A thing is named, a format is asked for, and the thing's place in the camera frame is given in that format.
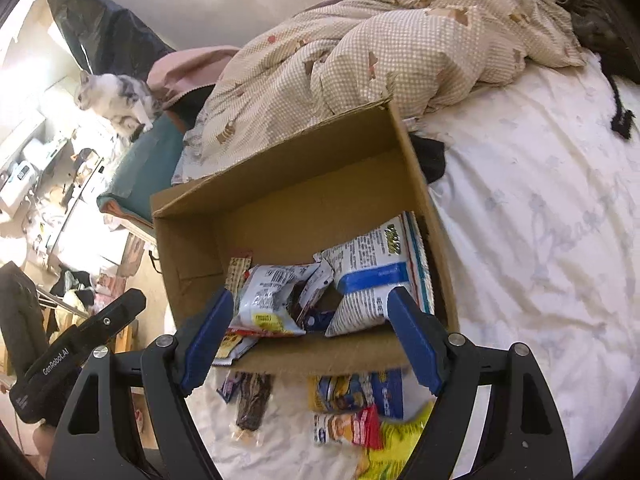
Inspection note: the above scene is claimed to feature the yellow green snack packet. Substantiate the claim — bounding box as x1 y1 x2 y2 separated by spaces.
352 400 436 480

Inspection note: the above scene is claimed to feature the dark chocolate bar packet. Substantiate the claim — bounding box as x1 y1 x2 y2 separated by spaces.
231 372 273 446

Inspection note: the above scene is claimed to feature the brown cardboard box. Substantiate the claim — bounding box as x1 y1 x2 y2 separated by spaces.
150 97 460 378

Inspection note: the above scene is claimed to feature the dark cloth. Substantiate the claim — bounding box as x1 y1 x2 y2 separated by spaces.
410 135 447 184

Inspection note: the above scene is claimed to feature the purple snack packet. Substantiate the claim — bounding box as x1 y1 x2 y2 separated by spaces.
216 372 243 403

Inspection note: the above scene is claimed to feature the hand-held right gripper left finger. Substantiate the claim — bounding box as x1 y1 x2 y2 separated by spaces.
46 286 237 480

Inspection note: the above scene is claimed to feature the dark hanging coat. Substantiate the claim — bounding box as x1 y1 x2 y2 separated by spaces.
42 0 176 81

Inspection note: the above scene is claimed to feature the tan wafer packet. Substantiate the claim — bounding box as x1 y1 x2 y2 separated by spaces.
225 255 253 301

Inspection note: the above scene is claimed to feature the beige checked duvet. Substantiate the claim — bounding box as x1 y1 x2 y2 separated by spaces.
172 0 586 183

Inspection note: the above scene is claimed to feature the black cord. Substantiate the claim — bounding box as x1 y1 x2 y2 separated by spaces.
602 55 636 138

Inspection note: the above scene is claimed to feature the white yellow snack packet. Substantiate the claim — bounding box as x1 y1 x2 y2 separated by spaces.
212 332 258 367

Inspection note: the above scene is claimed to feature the teal cushion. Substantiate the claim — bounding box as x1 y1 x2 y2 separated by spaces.
96 112 186 226

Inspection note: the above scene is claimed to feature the grey and white tabby cat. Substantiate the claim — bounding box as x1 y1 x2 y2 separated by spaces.
75 70 163 143

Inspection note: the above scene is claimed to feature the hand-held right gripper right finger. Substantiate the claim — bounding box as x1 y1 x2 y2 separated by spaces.
386 284 574 480

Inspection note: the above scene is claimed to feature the pink pillow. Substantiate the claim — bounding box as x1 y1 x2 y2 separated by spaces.
147 45 241 108

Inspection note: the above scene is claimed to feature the white and blue snack packet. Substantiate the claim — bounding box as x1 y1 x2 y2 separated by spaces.
320 210 435 338

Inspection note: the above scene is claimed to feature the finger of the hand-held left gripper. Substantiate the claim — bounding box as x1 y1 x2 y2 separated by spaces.
74 288 147 349

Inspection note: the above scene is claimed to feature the camouflage cloth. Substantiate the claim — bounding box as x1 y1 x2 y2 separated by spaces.
505 0 636 81

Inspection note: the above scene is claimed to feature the silver snack packet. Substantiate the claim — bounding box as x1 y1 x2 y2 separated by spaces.
235 262 326 337

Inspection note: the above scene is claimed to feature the person's dark grey clothing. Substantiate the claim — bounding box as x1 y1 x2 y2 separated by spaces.
0 261 51 376

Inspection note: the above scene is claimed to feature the white and red snack packet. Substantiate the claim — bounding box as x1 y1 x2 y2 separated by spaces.
312 405 383 450

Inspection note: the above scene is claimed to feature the dark blue snack packet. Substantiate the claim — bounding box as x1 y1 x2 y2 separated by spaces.
300 310 336 332

